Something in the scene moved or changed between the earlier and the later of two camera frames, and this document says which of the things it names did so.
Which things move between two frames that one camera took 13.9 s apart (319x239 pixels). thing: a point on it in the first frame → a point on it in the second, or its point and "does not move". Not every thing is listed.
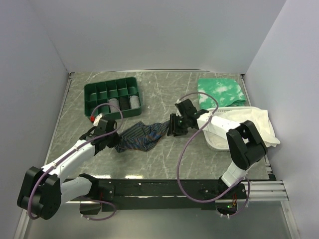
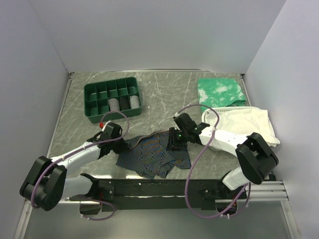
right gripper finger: [172, 124] → [172, 136]
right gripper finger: [178, 132] → [180, 143]
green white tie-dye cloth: [228, 91] does not move
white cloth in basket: [259, 117] does not move
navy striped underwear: [141, 137] → [149, 153]
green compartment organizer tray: [113, 99] does not move
